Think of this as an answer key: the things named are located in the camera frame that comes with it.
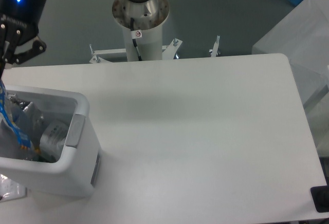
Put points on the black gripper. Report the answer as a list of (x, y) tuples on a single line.
[(23, 15)]

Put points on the blue snack wrapper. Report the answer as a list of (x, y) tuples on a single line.
[(11, 119)]

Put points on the white plastic bag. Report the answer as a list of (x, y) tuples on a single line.
[(53, 139)]

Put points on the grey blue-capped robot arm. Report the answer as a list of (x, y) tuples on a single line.
[(19, 30)]

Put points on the white open trash can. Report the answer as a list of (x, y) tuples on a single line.
[(75, 173)]

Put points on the clear plastic sheet under bin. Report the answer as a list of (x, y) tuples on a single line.
[(11, 190)]

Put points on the metal table clamp bolt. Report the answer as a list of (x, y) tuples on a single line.
[(215, 51)]

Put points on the black device at table edge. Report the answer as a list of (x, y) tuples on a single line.
[(320, 198)]

